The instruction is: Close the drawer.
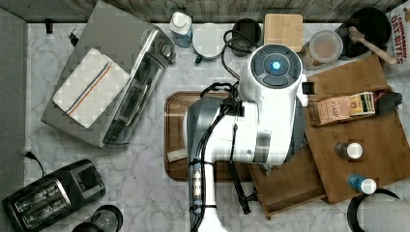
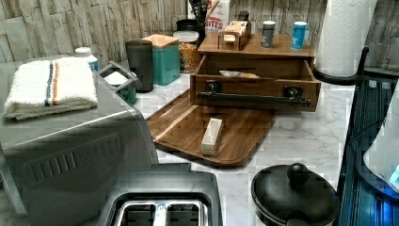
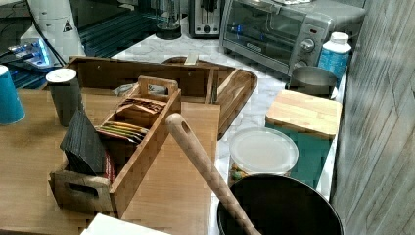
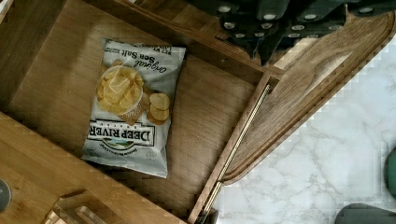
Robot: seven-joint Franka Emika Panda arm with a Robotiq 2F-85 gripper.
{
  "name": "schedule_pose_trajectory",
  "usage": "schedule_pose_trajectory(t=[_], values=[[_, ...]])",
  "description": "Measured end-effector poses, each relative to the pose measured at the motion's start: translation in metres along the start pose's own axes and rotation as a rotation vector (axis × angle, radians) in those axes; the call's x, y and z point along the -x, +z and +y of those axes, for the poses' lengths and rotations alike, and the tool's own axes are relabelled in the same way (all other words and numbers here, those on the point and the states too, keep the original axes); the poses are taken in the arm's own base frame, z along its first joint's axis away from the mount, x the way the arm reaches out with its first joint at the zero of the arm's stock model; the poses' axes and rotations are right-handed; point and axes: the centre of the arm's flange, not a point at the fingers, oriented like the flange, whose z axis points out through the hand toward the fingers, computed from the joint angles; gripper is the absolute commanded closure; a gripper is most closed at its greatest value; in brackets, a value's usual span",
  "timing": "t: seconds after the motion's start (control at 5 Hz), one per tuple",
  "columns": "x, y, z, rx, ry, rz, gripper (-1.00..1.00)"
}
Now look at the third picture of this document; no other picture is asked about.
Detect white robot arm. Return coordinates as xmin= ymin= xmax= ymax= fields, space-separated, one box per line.
xmin=21 ymin=0 xmax=85 ymax=66

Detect wooden spoon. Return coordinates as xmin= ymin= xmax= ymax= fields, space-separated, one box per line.
xmin=165 ymin=113 xmax=261 ymax=235

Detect wooden serving tray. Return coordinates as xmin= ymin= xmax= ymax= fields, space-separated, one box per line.
xmin=161 ymin=56 xmax=258 ymax=141

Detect clear jar white lid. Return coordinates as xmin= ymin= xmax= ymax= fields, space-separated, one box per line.
xmin=228 ymin=127 xmax=299 ymax=185

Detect chips snack bag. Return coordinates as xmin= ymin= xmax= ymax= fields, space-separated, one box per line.
xmin=113 ymin=83 xmax=168 ymax=96

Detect light wooden stick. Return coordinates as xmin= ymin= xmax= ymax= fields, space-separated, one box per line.
xmin=184 ymin=53 xmax=199 ymax=66

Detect stash tea bag packets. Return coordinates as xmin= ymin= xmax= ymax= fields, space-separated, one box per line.
xmin=95 ymin=98 xmax=166 ymax=144

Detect black two-slot toaster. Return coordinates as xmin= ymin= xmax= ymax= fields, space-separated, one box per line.
xmin=188 ymin=0 xmax=224 ymax=39

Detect teal canister bamboo lid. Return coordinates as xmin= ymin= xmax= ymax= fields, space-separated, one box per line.
xmin=265 ymin=90 xmax=343 ymax=188

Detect grey metal cup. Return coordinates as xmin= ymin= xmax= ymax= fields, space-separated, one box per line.
xmin=286 ymin=67 xmax=337 ymax=98

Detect silver toaster oven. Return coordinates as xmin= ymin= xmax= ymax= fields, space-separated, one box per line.
xmin=219 ymin=0 xmax=365 ymax=74

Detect black pot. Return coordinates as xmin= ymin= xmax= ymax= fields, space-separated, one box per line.
xmin=230 ymin=174 xmax=344 ymax=235

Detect black tea packets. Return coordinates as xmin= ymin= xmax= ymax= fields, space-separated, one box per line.
xmin=60 ymin=111 xmax=105 ymax=176

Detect white bottle blue label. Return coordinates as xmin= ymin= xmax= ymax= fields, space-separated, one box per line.
xmin=318 ymin=32 xmax=351 ymax=87

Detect grey shaker white lid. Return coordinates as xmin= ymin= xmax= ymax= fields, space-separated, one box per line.
xmin=46 ymin=68 xmax=83 ymax=126

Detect white cereal box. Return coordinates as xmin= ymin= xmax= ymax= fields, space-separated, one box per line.
xmin=80 ymin=213 xmax=169 ymax=235

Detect blue shaker white lid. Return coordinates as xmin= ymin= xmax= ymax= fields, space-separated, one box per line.
xmin=0 ymin=65 xmax=25 ymax=125

